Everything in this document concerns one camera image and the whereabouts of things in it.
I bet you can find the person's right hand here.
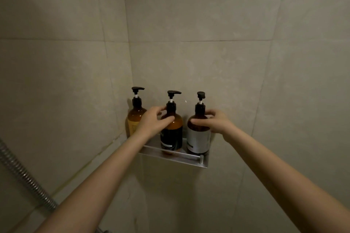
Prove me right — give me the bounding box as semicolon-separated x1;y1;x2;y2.
190;109;235;139

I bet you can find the person's left hand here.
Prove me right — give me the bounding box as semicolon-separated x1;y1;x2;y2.
135;106;175;141

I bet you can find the amber pump bottle black label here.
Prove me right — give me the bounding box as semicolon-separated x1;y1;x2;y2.
160;90;184;152

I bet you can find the amber pump bottle grey label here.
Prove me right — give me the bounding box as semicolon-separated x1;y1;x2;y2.
187;92;212;155

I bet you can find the person's left forearm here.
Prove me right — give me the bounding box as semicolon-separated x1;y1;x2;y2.
35;131;154;233

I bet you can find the person's right forearm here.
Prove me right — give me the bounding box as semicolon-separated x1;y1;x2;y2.
222;126;350;233

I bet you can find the amber pump bottle yellow label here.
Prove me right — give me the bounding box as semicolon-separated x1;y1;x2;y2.
126;87;148;138

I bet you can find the metal shower shelf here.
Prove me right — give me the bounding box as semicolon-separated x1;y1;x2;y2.
138;137;210;169

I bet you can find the metal shower hose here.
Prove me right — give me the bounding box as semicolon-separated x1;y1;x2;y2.
0;138;59;212

